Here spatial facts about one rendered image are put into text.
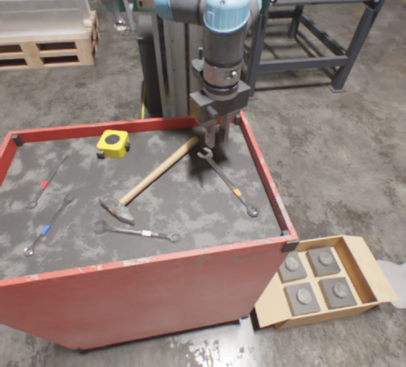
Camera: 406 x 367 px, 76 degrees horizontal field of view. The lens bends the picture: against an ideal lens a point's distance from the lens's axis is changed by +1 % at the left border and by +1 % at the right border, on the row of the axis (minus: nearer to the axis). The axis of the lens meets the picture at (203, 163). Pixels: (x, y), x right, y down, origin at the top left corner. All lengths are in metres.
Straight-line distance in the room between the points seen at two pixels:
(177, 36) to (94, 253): 1.18
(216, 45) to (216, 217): 0.39
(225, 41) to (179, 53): 1.08
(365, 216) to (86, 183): 1.71
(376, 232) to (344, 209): 0.21
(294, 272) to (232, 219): 0.85
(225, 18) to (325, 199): 1.64
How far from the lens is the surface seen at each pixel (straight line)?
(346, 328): 1.66
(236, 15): 0.49
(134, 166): 0.77
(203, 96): 0.57
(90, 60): 3.32
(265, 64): 2.54
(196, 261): 0.60
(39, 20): 3.45
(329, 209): 1.93
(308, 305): 1.44
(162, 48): 1.50
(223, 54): 0.51
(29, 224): 0.76
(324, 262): 1.51
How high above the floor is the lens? 1.47
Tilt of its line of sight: 49 degrees down
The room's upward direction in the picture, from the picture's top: 2 degrees clockwise
